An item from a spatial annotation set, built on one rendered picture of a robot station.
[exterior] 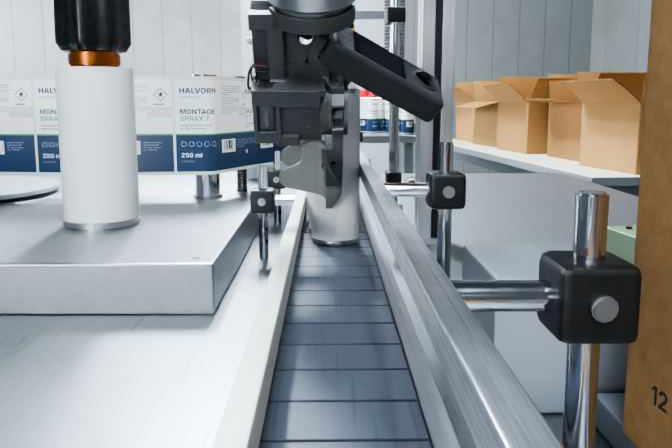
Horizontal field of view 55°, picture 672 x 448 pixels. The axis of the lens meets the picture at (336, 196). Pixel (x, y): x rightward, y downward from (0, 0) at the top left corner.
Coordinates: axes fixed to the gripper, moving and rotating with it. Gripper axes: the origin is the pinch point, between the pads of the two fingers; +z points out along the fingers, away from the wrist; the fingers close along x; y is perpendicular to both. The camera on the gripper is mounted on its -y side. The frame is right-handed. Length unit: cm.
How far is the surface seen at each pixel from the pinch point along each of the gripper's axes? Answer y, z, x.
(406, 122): -34, 113, -196
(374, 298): -2.7, -3.6, 17.1
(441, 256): -8.8, -2.4, 11.3
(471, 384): -2.6, -27.0, 41.6
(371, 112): -20, 117, -211
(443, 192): -8.6, -7.8, 9.4
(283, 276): 3.7, -9.8, 20.9
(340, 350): 0.1, -8.7, 26.1
